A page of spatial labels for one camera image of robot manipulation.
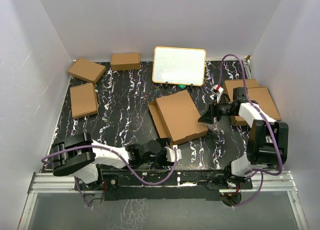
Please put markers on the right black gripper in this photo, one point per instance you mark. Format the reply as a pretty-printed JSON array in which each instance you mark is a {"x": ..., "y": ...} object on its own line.
[{"x": 215, "y": 112}]

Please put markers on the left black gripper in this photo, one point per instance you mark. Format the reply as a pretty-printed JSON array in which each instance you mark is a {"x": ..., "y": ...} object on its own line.
[{"x": 164, "y": 150}]

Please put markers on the large cardboard box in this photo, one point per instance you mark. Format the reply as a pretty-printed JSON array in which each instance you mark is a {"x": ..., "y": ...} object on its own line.
[
  {"x": 228, "y": 87},
  {"x": 176, "y": 117}
]

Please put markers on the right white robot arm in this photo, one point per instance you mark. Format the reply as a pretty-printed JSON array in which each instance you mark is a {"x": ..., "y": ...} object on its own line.
[{"x": 268, "y": 139}]

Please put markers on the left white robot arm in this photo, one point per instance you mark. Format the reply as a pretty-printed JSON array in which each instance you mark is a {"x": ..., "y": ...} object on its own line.
[{"x": 80, "y": 156}]

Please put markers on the small folded cardboard box right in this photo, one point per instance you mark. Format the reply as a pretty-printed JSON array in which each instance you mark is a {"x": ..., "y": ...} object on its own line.
[{"x": 262, "y": 96}]

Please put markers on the folded cardboard box back centre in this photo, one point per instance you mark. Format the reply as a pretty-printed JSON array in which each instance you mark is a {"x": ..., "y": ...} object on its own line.
[{"x": 125, "y": 61}]

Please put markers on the folded cardboard box back left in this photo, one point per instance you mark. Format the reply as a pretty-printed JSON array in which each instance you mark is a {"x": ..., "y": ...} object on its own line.
[{"x": 86, "y": 70}]

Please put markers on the green object under board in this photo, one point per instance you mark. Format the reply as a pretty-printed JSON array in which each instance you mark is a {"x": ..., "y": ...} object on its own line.
[{"x": 181, "y": 87}]

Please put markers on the black base bar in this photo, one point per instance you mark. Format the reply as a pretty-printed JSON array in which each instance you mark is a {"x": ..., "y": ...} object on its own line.
[{"x": 211, "y": 185}]

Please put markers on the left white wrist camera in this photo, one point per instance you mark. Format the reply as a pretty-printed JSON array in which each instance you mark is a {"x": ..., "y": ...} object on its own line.
[{"x": 173, "y": 154}]

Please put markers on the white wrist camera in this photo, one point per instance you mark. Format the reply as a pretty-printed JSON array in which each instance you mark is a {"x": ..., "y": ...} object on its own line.
[
  {"x": 173, "y": 154},
  {"x": 217, "y": 92}
]

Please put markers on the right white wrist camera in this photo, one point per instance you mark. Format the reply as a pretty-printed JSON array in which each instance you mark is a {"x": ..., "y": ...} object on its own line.
[{"x": 217, "y": 92}]

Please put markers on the white board with yellow frame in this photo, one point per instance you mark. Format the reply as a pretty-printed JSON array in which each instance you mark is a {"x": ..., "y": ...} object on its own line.
[{"x": 179, "y": 66}]

